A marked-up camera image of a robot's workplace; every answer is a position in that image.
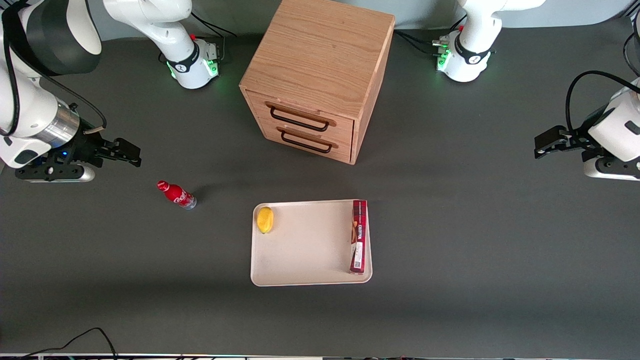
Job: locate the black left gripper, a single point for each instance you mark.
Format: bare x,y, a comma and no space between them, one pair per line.
580,139

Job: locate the red cookie box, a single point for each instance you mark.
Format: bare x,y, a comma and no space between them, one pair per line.
359,237

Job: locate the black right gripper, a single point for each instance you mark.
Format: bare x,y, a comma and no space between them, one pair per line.
86,147

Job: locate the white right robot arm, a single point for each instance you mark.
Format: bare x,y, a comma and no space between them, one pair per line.
30,105

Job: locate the beige plastic tray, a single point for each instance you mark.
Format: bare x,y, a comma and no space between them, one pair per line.
307,250

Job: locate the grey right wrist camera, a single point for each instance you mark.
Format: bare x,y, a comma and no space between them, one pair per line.
60,174

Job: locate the red coke bottle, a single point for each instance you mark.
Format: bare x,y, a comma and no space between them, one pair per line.
176,194

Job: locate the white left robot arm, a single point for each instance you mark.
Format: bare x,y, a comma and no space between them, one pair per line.
475,30

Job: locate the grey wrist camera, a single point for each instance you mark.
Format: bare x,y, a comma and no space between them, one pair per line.
607,170
60,174

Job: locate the yellow lemon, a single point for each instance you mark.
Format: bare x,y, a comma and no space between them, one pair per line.
265,220

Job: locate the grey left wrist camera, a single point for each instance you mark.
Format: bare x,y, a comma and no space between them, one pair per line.
607,170

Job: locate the wooden drawer cabinet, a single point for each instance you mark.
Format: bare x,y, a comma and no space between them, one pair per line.
320,55

